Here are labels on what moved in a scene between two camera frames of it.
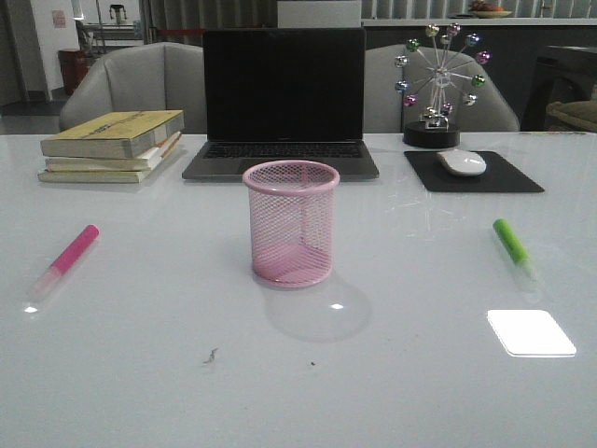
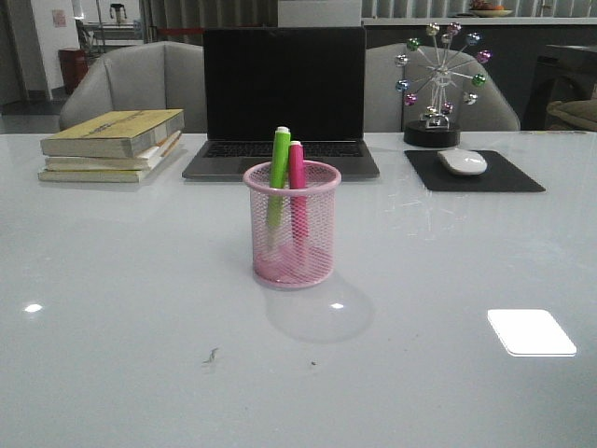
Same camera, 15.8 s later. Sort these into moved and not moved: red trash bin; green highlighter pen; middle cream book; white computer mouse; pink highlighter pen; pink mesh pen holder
Moved: pink highlighter pen; green highlighter pen
Not moved: pink mesh pen holder; red trash bin; middle cream book; white computer mouse
